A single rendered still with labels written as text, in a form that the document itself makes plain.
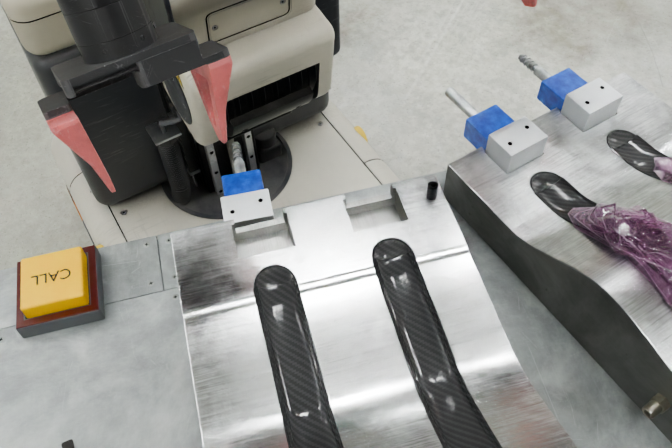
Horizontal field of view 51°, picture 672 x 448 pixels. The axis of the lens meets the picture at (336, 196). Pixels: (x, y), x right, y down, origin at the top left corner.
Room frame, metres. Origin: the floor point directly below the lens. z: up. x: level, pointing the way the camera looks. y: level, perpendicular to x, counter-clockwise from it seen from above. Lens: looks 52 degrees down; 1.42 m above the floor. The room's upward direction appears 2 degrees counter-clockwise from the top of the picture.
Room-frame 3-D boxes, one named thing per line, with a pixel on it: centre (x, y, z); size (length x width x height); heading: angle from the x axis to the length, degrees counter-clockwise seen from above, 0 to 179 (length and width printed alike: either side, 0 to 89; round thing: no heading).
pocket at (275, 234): (0.38, 0.07, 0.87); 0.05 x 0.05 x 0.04; 13
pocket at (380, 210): (0.40, -0.04, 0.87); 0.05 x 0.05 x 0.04; 13
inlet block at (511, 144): (0.53, -0.17, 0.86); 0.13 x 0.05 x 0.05; 31
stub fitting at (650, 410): (0.22, -0.26, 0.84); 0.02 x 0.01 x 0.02; 121
